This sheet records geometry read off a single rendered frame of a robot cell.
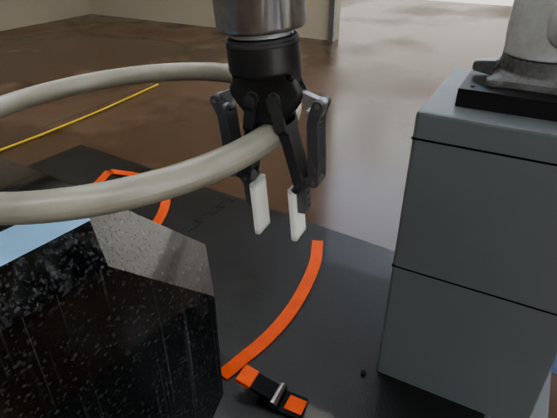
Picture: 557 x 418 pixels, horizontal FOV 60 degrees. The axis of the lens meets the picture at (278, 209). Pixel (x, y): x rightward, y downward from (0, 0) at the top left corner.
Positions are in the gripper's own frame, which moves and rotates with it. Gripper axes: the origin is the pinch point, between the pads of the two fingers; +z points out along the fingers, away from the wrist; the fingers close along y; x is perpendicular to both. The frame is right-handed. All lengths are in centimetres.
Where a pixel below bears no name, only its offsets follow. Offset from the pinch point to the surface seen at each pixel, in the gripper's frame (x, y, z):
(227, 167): 9.0, 0.4, -9.6
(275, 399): -29, 21, 78
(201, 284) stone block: -9.1, 21.8, 24.4
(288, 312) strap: -63, 33, 80
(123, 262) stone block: 5.2, 22.9, 9.8
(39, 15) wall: -411, 533, 37
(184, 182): 13.1, 2.5, -9.7
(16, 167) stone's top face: 3.1, 41.7, -1.6
